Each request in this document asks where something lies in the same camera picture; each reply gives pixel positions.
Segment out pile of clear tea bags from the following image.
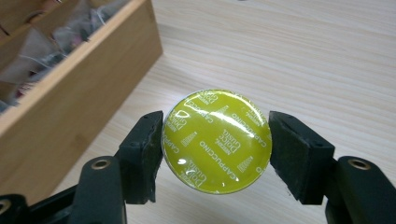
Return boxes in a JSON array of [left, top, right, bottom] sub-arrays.
[[0, 0, 132, 114]]

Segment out wooden box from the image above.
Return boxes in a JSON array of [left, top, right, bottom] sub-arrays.
[[0, 0, 164, 206]]

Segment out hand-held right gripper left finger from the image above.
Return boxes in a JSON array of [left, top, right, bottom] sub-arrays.
[[119, 110, 165, 205]]

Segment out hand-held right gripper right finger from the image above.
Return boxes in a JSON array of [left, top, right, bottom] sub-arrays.
[[268, 110, 336, 205]]

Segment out coffee capsule with yellow-green lid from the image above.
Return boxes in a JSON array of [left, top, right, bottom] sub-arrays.
[[161, 89, 274, 196]]

